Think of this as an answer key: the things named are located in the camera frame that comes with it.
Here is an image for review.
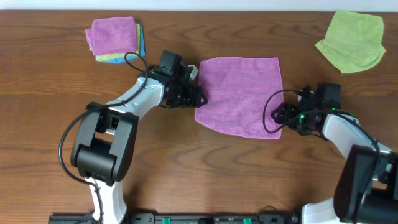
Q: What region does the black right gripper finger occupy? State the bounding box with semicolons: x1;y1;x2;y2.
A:
271;103;288;116
271;113;288;125

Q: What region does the purple microfiber cloth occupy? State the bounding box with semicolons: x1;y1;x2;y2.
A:
195;57;284;139

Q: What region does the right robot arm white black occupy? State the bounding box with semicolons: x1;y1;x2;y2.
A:
270;83;397;223

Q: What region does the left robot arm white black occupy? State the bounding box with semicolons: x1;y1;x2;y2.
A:
70;50;207;223

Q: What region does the folded blue cloth in stack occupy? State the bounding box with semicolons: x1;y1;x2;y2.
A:
95;23;146;64

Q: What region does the folded yellow-green cloth in stack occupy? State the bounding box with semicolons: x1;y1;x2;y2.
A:
99;31;140;60

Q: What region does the folded purple cloth on stack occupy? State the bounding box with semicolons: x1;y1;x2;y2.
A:
85;16;138;56

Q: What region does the green microfiber cloth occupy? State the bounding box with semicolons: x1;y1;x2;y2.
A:
315;11;386;74

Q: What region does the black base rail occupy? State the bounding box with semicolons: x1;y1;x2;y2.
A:
48;212;302;224

